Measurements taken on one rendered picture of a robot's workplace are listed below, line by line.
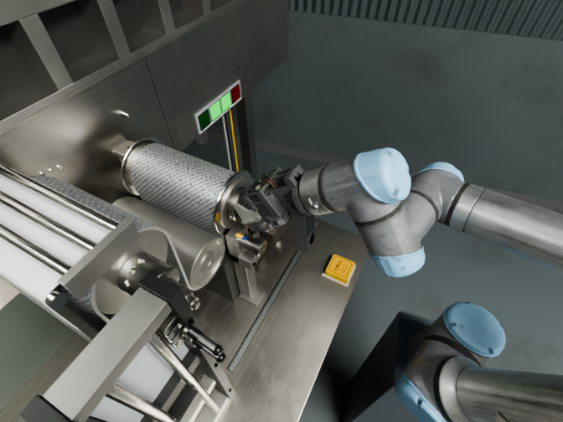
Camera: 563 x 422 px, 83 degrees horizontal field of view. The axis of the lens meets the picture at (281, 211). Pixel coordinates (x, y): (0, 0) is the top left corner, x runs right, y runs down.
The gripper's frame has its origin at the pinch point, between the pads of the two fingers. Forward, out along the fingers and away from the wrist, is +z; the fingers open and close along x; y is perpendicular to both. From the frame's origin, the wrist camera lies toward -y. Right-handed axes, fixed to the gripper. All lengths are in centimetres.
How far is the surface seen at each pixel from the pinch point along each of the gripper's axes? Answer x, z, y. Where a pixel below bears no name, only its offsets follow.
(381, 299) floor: -66, 49, -121
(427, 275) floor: -94, 33, -135
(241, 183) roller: -4.1, -0.7, 6.2
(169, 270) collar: 21.4, -8.2, 8.2
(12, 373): 47, 46, 3
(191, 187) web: 2.3, 5.2, 11.9
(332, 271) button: -15.0, 6.9, -35.4
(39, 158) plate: 14.3, 20.2, 33.4
